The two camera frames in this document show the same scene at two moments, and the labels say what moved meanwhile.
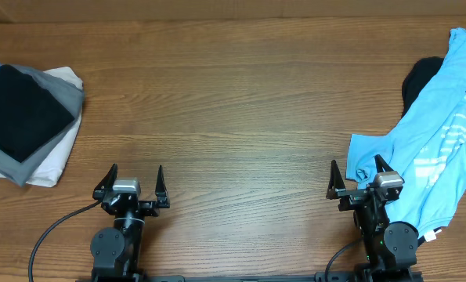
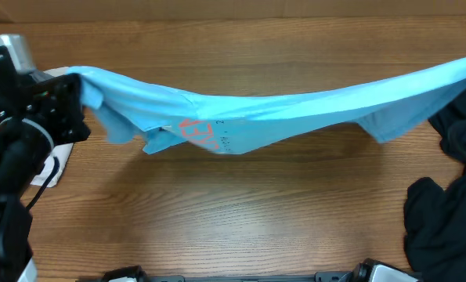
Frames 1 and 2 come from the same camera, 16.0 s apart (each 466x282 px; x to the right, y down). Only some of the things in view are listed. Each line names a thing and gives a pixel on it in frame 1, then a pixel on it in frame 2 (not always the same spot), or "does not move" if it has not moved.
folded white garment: x=48 y=174 does not move
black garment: x=417 y=79 → x=444 y=226
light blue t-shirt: x=435 y=144 → x=386 y=106
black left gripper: x=151 y=208 → x=65 y=96
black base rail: x=341 y=277 does not move
